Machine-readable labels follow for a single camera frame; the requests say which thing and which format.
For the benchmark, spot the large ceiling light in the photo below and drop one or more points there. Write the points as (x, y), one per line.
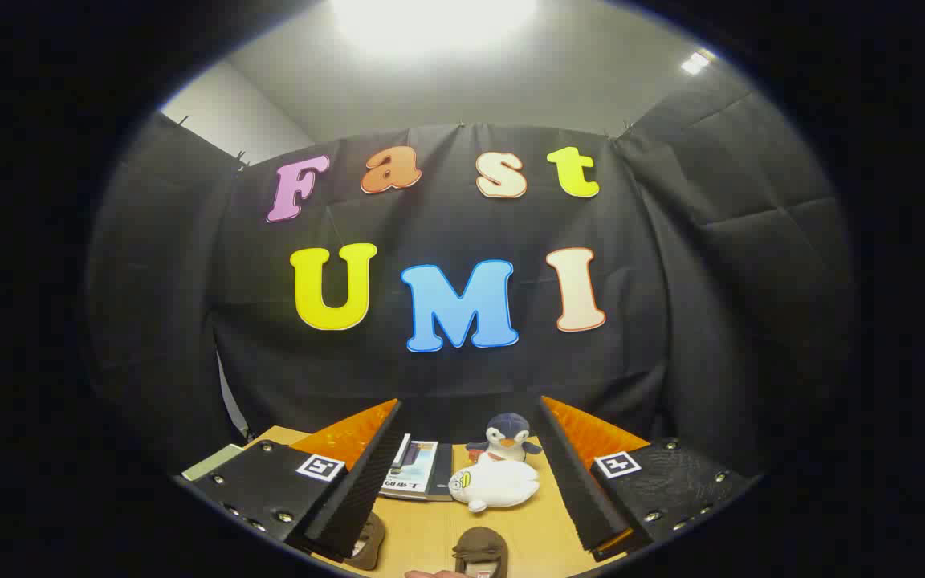
(430, 24)

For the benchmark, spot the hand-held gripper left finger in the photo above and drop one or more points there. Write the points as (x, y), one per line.
(354, 498)

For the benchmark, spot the light blue cover book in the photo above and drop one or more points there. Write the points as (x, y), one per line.
(421, 474)

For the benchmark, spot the green fabric storage box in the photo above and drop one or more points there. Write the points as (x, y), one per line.
(213, 461)

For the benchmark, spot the white duck plush toy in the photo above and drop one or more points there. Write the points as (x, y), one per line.
(495, 483)

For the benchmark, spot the brown fuzzy shoe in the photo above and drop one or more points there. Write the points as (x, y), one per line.
(370, 546)
(478, 547)

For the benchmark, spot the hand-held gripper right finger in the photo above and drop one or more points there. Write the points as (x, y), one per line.
(583, 490)

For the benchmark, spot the small ceiling light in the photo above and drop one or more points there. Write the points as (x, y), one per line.
(695, 63)

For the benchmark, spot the white book with night photo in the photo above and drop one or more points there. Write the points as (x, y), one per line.
(401, 453)

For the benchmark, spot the penguin plush toy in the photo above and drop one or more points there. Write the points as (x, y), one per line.
(507, 437)

